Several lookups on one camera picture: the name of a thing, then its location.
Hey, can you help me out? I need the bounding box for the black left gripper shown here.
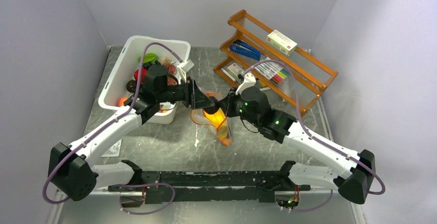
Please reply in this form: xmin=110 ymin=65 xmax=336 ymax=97
xmin=157 ymin=77 xmax=215 ymax=110

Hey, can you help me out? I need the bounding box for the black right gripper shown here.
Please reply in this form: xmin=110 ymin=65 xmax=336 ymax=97
xmin=217 ymin=87 xmax=260 ymax=128

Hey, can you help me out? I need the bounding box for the clear zip bag orange zipper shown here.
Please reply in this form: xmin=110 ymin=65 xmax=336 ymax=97
xmin=190 ymin=109 xmax=232 ymax=146

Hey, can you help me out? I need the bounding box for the yellow banana bunch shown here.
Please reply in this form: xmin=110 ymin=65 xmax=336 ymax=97
xmin=203 ymin=109 xmax=228 ymax=136

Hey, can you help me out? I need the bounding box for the red apple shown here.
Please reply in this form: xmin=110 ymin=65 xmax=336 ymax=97
xmin=133 ymin=68 xmax=147 ymax=83

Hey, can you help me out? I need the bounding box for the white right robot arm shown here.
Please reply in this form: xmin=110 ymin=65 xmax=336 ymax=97
xmin=217 ymin=87 xmax=376 ymax=204

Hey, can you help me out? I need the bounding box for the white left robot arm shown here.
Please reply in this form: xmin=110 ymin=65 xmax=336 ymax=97
xmin=43 ymin=64 xmax=216 ymax=202

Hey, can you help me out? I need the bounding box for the white green box lower shelf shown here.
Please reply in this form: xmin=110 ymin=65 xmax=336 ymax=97
xmin=226 ymin=63 xmax=244 ymax=83

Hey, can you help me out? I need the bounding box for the red grape bunch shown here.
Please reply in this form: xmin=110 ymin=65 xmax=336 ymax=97
xmin=159 ymin=57 xmax=178 ymax=85

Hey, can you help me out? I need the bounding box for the coloured marker pen set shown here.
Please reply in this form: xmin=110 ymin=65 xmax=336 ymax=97
xmin=255 ymin=62 xmax=290 ymax=84

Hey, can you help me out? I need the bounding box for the blue stapler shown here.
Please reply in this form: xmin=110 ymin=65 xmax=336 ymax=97
xmin=229 ymin=40 xmax=262 ymax=61

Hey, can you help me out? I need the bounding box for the orange wooden shelf rack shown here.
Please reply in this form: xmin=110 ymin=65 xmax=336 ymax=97
xmin=214 ymin=10 xmax=339 ymax=115

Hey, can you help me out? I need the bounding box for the green lime slice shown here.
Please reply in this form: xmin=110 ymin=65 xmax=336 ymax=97
xmin=143 ymin=53 xmax=158 ymax=64

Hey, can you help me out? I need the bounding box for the dark mangosteen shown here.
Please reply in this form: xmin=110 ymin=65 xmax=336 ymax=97
xmin=126 ymin=79 xmax=137 ymax=93

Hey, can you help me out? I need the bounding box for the white red box top shelf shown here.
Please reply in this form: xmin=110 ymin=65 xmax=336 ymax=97
xmin=266 ymin=30 xmax=298 ymax=56

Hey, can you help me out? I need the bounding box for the white plastic bin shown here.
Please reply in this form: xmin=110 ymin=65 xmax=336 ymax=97
xmin=98 ymin=36 xmax=191 ymax=124

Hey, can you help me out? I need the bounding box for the white label card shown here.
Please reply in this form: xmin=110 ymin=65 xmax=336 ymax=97
xmin=101 ymin=139 xmax=122 ymax=158

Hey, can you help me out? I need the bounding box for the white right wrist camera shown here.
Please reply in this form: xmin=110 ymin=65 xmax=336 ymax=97
xmin=236 ymin=73 xmax=256 ymax=95

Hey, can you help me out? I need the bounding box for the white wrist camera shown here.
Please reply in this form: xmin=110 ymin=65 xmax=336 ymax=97
xmin=236 ymin=73 xmax=256 ymax=95
xmin=177 ymin=59 xmax=194 ymax=73

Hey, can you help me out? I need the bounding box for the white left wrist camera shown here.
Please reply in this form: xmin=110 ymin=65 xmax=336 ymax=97
xmin=177 ymin=59 xmax=194 ymax=73

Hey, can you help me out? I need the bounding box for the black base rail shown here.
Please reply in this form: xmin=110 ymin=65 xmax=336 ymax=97
xmin=108 ymin=161 xmax=311 ymax=204

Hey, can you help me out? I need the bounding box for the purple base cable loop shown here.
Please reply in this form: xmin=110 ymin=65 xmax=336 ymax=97
xmin=119 ymin=183 xmax=176 ymax=216

